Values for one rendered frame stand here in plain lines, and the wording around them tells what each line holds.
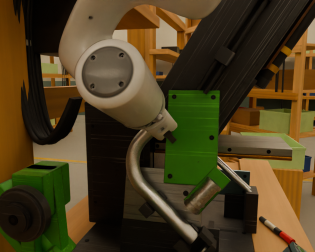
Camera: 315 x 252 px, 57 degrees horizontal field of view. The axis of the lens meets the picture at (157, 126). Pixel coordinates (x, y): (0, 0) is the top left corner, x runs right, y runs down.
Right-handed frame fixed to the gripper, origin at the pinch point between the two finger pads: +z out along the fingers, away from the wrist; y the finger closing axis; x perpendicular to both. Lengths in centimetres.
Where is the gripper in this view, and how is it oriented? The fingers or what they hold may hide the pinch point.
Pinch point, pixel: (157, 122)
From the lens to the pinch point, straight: 63.3
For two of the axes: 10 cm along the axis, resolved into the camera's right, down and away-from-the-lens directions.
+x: -7.4, 6.7, 0.2
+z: 1.8, 1.7, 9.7
